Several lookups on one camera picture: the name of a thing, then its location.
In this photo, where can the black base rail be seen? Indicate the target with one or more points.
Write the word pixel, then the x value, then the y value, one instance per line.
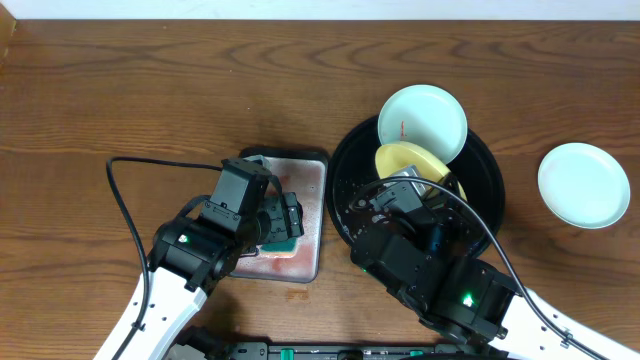
pixel 264 351

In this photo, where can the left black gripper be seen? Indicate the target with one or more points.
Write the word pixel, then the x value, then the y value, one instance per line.
pixel 291 216

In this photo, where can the light blue plate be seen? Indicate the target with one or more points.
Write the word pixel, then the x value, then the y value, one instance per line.
pixel 427 116
pixel 583 185

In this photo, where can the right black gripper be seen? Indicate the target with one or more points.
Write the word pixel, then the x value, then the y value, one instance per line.
pixel 452 223

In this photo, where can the green yellow sponge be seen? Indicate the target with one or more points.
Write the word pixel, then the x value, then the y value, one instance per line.
pixel 285 248

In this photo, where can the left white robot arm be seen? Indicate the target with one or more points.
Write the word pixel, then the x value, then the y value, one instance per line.
pixel 187 261

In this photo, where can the yellow plate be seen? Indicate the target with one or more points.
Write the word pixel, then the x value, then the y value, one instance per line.
pixel 392 159

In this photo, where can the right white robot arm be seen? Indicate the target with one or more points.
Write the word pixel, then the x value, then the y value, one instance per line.
pixel 461 297

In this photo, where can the rectangular soapy metal tray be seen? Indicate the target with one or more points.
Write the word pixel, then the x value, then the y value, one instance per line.
pixel 302 172

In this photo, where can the round black tray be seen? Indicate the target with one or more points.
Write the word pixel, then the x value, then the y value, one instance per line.
pixel 476 182

